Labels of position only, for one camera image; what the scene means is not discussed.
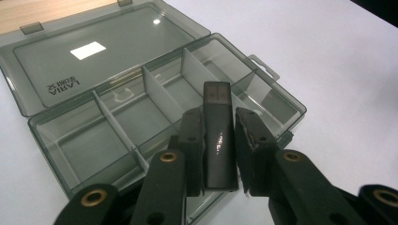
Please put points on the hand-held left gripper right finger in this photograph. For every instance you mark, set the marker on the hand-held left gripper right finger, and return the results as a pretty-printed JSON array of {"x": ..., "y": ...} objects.
[{"x": 281, "y": 181}]

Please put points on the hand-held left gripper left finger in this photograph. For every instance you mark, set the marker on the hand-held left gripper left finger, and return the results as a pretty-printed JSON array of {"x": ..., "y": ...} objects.
[{"x": 169, "y": 181}]

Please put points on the black USB stick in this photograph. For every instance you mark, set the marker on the black USB stick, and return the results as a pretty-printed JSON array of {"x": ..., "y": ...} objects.
[{"x": 219, "y": 140}]

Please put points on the grey transparent compartment box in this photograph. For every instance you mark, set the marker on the grey transparent compartment box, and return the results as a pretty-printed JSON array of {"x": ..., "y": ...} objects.
[{"x": 103, "y": 134}]

